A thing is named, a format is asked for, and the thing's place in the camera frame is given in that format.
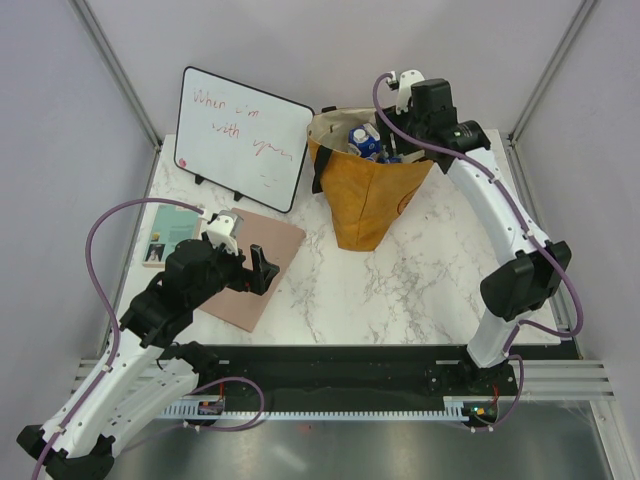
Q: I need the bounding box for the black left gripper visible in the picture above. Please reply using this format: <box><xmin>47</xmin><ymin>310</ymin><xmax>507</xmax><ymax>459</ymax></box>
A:
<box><xmin>189</xmin><ymin>237</ymin><xmax>279</xmax><ymax>307</ymax></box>

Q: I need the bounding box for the clear water bottle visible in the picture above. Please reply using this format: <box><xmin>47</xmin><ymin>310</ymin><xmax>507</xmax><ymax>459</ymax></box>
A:
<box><xmin>378</xmin><ymin>155</ymin><xmax>403</xmax><ymax>164</ymax></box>

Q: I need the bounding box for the blue white drink carton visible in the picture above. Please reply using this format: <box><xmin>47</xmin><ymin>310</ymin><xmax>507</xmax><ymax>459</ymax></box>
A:
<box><xmin>347</xmin><ymin>123</ymin><xmax>381</xmax><ymax>158</ymax></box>

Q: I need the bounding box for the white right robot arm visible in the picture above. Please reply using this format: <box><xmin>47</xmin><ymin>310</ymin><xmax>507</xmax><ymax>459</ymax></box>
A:
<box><xmin>372</xmin><ymin>70</ymin><xmax>574</xmax><ymax>394</ymax></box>

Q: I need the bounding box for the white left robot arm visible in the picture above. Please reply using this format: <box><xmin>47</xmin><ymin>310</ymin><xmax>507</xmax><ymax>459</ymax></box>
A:
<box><xmin>17</xmin><ymin>240</ymin><xmax>280</xmax><ymax>479</ymax></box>

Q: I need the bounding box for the yellow canvas tote bag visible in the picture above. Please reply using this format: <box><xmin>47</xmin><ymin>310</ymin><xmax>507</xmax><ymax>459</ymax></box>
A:
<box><xmin>307</xmin><ymin>106</ymin><xmax>434</xmax><ymax>252</ymax></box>

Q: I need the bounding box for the pink notebook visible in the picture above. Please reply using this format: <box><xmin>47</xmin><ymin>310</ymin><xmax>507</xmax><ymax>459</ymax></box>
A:
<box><xmin>199</xmin><ymin>208</ymin><xmax>306</xmax><ymax>333</ymax></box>

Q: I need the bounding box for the teal booklet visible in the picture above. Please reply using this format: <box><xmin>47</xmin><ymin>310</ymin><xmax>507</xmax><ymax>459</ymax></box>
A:
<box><xmin>142</xmin><ymin>204</ymin><xmax>201</xmax><ymax>268</ymax></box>

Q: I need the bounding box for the small whiteboard with writing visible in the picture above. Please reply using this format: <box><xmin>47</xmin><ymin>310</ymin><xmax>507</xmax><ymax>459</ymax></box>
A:
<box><xmin>174</xmin><ymin>66</ymin><xmax>314</xmax><ymax>213</ymax></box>

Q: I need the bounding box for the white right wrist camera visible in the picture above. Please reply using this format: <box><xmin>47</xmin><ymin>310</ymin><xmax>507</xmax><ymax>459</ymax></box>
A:
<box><xmin>386</xmin><ymin>69</ymin><xmax>425</xmax><ymax>115</ymax></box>

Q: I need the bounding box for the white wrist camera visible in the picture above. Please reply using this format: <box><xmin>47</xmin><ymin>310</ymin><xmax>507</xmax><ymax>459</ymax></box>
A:
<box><xmin>386</xmin><ymin>69</ymin><xmax>425</xmax><ymax>115</ymax></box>
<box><xmin>199</xmin><ymin>210</ymin><xmax>244</xmax><ymax>256</ymax></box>

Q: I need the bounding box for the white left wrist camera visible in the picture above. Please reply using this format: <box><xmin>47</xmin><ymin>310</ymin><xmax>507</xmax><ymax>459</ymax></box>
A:
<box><xmin>199</xmin><ymin>210</ymin><xmax>244</xmax><ymax>256</ymax></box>

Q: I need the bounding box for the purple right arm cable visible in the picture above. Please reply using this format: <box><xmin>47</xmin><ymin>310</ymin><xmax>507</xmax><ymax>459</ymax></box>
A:
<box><xmin>372</xmin><ymin>72</ymin><xmax>585</xmax><ymax>431</ymax></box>

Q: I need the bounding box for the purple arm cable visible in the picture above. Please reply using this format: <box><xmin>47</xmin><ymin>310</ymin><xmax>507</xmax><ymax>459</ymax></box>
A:
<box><xmin>32</xmin><ymin>197</ymin><xmax>209</xmax><ymax>479</ymax></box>
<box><xmin>372</xmin><ymin>72</ymin><xmax>585</xmax><ymax>431</ymax></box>

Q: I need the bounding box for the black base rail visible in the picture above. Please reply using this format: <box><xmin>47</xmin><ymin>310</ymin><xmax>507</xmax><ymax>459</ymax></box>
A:
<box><xmin>164</xmin><ymin>342</ymin><xmax>581</xmax><ymax>401</ymax></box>

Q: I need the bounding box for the white cable duct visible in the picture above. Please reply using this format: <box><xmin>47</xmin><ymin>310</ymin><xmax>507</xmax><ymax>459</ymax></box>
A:
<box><xmin>158</xmin><ymin>397</ymin><xmax>498</xmax><ymax>422</ymax></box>

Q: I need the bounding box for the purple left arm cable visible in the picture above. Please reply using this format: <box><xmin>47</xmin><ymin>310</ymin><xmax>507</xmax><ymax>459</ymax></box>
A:
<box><xmin>32</xmin><ymin>197</ymin><xmax>209</xmax><ymax>479</ymax></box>

